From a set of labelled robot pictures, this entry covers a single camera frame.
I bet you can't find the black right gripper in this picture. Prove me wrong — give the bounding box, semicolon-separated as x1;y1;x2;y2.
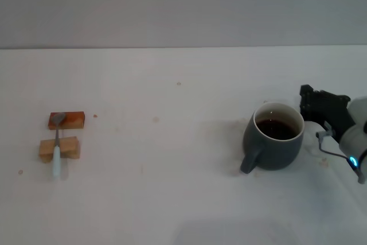
299;84;358;143

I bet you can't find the grey ceramic cup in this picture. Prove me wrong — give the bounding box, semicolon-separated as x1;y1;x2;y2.
240;101;304;174

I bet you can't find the blue handled metal spoon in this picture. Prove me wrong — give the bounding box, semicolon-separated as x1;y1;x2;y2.
52;112;68;177

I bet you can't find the dark coffee liquid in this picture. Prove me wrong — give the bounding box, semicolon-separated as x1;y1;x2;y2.
255;118;299;141

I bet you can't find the reddish brown wooden block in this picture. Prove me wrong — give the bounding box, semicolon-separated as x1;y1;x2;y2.
47;110;86;130

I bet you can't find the light notched wooden block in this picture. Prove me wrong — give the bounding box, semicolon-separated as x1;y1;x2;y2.
38;136;81;164

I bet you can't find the grey right arm cable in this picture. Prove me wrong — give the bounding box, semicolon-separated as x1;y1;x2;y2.
315;129;367;185

